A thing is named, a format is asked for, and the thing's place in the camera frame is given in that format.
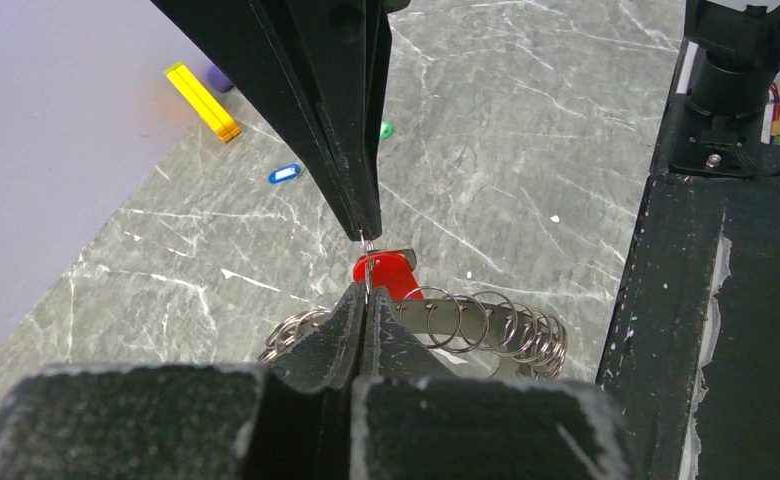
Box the yellow block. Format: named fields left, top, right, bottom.
left=164, top=62, right=241, bottom=143

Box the purple cylinder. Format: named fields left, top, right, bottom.
left=206, top=65, right=234, bottom=93

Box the metal disc with keyrings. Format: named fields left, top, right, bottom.
left=256, top=229, right=569, bottom=382

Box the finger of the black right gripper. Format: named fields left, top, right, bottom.
left=287, top=1, right=392, bottom=240
left=150, top=0, right=365, bottom=242

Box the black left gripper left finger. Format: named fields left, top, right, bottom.
left=0, top=284, right=366, bottom=479

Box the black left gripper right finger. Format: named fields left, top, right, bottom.
left=350, top=286, right=639, bottom=479

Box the green tag key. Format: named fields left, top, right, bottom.
left=379, top=120, right=395, bottom=140

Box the red tag key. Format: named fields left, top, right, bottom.
left=352, top=247, right=423, bottom=302

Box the blue tag key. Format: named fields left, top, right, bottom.
left=268, top=163, right=302, bottom=184

